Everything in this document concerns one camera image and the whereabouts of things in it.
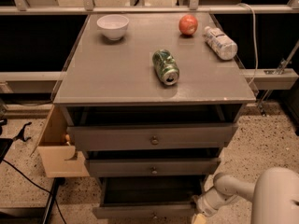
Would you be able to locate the light wooden side drawer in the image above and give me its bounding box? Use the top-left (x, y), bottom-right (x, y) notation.
top-left (36, 106), bottom-right (89, 177)

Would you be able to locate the white cable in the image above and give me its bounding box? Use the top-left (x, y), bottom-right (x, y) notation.
top-left (236, 2), bottom-right (260, 86)

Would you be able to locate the black clamp tool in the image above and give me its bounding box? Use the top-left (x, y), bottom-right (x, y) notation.
top-left (13, 122), bottom-right (32, 142)

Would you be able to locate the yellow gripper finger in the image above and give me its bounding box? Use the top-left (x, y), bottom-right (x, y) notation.
top-left (191, 214), bottom-right (206, 224)

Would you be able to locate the white bowl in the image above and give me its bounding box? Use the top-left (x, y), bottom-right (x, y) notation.
top-left (96, 14), bottom-right (129, 40)

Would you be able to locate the black cable on floor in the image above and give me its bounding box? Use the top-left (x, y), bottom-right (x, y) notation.
top-left (2, 159), bottom-right (66, 224)

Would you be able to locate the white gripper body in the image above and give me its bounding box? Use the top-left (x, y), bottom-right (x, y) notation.
top-left (193, 187), bottom-right (232, 217)

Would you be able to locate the red apple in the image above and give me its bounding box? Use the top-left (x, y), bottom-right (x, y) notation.
top-left (178, 15), bottom-right (198, 35)

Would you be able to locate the green soda can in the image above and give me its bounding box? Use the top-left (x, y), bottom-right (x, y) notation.
top-left (152, 49), bottom-right (179, 86)

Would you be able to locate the grey middle drawer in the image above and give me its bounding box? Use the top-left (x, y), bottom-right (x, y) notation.
top-left (85, 158), bottom-right (221, 177)

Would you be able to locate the grey drawer cabinet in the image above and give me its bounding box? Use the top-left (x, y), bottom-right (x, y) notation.
top-left (53, 12), bottom-right (257, 203)

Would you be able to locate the grey top drawer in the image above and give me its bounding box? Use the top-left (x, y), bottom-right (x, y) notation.
top-left (67, 123), bottom-right (237, 151)

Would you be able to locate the grey drawer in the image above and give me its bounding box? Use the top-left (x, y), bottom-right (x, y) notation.
top-left (67, 123), bottom-right (237, 151)
top-left (93, 175), bottom-right (205, 219)
top-left (85, 158), bottom-right (221, 177)

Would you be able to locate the grey bottom drawer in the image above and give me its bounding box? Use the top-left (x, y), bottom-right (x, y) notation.
top-left (93, 175), bottom-right (205, 219)

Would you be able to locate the black floor stand base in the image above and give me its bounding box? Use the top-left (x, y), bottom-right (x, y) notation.
top-left (0, 177), bottom-right (65, 224)

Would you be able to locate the clear plastic water bottle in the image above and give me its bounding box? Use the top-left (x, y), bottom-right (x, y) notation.
top-left (205, 26), bottom-right (238, 61)

